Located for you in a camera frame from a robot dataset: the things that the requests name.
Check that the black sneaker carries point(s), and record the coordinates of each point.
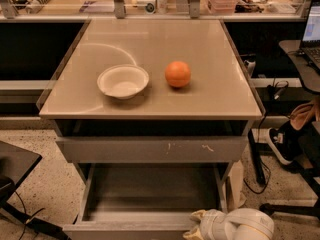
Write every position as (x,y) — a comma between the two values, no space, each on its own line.
(279,145)

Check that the white wrapped gripper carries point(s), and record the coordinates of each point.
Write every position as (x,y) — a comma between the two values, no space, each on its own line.
(207,224)

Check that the white paper bowl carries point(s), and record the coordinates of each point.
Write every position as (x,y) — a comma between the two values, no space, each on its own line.
(123,81)

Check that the black round desk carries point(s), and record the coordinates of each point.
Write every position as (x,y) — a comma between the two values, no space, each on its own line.
(308,74)

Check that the black chair base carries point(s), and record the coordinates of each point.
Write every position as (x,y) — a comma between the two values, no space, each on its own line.
(297,203)

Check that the grey top drawer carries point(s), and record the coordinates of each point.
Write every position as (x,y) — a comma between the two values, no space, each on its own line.
(152,149)

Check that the white cloth bag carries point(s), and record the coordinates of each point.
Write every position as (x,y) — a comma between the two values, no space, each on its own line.
(234,187)

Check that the grey drawer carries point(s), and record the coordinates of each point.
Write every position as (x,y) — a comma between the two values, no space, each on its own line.
(152,149)
(146,201)

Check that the orange ball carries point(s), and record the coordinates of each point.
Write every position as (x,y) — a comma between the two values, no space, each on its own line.
(177,74)

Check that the grey drawer cabinet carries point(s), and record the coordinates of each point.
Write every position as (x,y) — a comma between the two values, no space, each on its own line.
(218,101)

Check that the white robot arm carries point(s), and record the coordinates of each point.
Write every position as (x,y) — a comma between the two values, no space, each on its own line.
(239,224)

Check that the open laptop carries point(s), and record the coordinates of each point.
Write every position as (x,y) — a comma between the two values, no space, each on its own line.
(310,42)

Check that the black side table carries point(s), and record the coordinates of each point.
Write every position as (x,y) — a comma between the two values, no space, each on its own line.
(16,164)

